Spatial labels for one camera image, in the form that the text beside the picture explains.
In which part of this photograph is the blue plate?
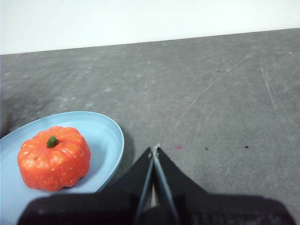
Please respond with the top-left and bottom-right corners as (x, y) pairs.
(0, 111), (125, 195)

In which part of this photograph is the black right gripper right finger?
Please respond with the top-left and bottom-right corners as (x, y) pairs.
(154, 145), (209, 223)

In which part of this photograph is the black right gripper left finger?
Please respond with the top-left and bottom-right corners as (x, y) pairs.
(99, 147), (155, 223)

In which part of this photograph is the orange pumpkin with green stem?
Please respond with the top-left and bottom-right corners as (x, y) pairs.
(17, 126), (91, 192)

